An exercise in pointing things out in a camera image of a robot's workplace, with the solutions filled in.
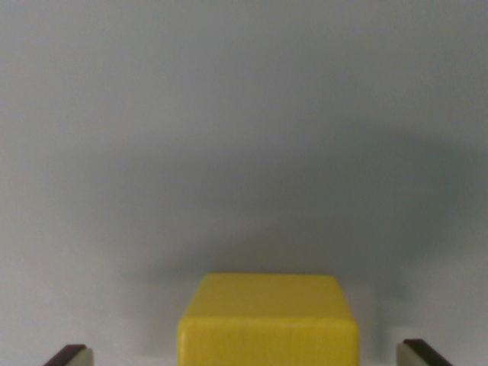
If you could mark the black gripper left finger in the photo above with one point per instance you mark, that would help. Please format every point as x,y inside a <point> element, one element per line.
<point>72,356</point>

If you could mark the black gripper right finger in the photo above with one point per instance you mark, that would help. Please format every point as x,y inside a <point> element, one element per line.
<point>417,354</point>

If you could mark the yellow cube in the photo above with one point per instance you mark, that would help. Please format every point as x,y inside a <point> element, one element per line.
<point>267,324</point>

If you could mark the grey plastic bin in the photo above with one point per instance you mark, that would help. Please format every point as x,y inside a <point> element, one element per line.
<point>228,133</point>

